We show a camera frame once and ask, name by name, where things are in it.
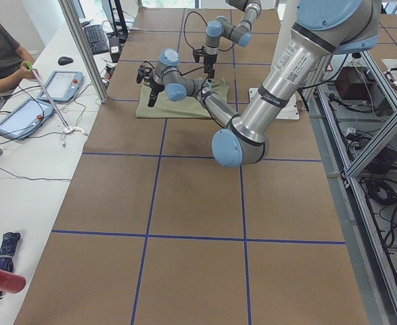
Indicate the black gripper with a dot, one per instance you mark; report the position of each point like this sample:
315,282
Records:
209,61
155,87

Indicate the aluminium frame post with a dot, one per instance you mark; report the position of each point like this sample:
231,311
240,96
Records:
77,33

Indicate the blue teach pendant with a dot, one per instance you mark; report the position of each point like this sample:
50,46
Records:
62,86
25,119

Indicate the person in dark shirt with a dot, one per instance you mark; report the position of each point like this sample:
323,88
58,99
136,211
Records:
13,62

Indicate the black keyboard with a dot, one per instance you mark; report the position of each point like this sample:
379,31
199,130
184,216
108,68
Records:
96,39

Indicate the red cylindrical bottle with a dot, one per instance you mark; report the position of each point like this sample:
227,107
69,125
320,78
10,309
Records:
10,282

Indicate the near blue teach pendant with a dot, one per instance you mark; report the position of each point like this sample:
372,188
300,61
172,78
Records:
25,119

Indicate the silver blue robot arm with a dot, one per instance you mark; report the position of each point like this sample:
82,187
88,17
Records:
238,34
321,28

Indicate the far blue teach pendant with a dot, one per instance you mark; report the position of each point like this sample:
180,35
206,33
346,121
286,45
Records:
62,86

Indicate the folded dark blue umbrella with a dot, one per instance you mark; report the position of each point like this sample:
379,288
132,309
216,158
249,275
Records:
7,252

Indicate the sage green long-sleeve shirt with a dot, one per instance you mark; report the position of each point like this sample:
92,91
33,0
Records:
164,108

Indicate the black computer mouse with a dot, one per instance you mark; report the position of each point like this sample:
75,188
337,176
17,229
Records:
62,61

